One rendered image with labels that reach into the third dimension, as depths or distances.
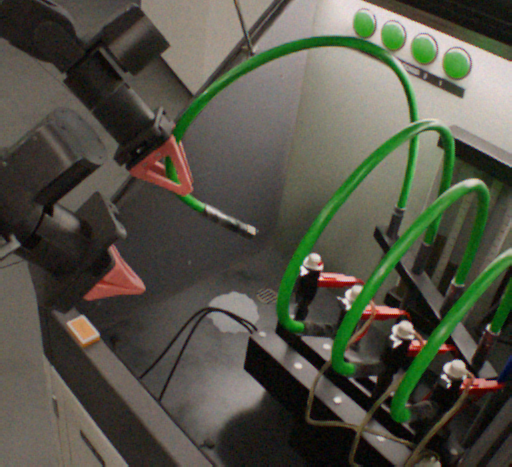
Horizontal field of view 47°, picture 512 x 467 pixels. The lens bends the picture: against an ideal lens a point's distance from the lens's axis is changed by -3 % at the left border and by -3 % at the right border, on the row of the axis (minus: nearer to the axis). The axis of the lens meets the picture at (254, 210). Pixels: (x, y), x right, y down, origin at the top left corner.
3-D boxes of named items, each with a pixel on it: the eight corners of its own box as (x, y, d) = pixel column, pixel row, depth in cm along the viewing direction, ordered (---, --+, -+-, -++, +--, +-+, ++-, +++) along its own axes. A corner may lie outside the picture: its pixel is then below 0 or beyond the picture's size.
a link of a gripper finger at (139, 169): (209, 164, 80) (163, 110, 77) (209, 183, 74) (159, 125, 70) (170, 194, 82) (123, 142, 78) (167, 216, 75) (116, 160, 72)
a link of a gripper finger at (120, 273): (169, 293, 59) (101, 254, 52) (119, 341, 59) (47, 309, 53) (147, 251, 63) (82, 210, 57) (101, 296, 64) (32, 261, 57)
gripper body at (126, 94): (169, 115, 79) (132, 71, 76) (164, 137, 70) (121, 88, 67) (132, 144, 80) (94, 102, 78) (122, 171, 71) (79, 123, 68)
